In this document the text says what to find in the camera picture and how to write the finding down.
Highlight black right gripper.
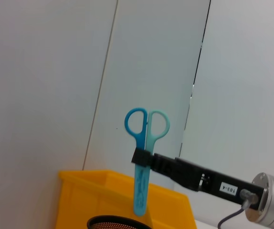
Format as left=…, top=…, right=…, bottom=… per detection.
left=131, top=147, right=267, bottom=211

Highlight black mesh pen cup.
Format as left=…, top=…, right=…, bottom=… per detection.
left=86, top=215, right=152, bottom=229

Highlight right gripper cable with plug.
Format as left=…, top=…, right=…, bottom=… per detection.
left=217, top=188, right=259, bottom=229

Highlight yellow plastic bin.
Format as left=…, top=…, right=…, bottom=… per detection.
left=55, top=169, right=197, bottom=229

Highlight blue scissors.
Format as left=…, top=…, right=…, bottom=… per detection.
left=124, top=107, right=170, bottom=217

